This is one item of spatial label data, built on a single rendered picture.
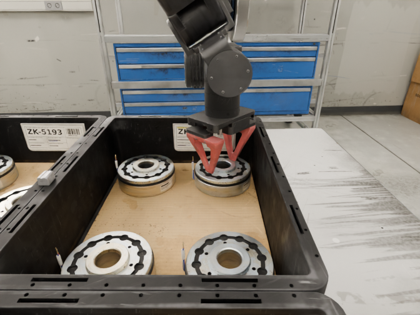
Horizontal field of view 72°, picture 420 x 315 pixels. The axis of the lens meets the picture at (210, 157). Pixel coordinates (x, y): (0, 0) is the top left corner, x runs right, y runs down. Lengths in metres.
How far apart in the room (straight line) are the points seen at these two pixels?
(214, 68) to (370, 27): 3.28
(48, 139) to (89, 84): 2.71
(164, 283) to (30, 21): 3.29
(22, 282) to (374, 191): 0.77
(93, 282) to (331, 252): 0.47
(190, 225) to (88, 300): 0.23
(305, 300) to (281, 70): 2.21
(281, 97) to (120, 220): 2.10
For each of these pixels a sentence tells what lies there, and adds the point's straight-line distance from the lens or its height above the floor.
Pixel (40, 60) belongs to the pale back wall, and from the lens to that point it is 3.48.
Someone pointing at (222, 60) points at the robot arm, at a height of 1.07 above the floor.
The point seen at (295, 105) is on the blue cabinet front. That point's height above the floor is 0.40.
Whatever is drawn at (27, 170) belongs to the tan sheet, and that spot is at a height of 0.83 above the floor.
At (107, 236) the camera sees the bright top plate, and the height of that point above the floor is 0.86.
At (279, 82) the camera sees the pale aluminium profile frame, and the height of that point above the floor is 0.60.
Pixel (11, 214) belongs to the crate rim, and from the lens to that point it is 0.37.
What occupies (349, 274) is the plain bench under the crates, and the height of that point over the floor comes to 0.70.
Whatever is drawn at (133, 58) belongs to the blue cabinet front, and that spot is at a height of 0.78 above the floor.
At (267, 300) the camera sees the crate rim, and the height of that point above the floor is 0.93.
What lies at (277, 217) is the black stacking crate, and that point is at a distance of 0.38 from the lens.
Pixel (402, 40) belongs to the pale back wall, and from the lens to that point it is 3.81.
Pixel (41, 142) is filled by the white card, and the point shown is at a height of 0.88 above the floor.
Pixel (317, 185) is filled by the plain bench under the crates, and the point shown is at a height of 0.70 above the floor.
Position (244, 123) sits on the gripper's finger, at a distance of 0.48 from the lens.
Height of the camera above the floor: 1.12
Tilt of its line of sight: 28 degrees down
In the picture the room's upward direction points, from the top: straight up
